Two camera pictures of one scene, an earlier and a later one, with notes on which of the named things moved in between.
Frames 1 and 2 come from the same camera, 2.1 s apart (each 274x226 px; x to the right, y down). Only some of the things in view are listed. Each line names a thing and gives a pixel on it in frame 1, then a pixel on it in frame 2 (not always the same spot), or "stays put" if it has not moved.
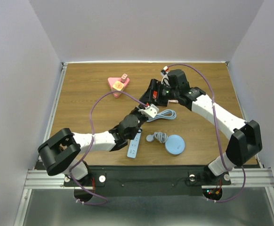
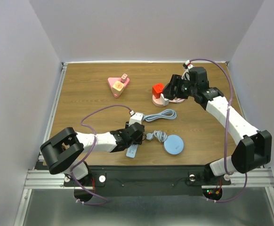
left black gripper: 136,110 to 139,140
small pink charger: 124,77 stays put
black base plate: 149,180 stays put
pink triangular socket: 116,94 to 125,84
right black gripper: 148,96 to 176,80
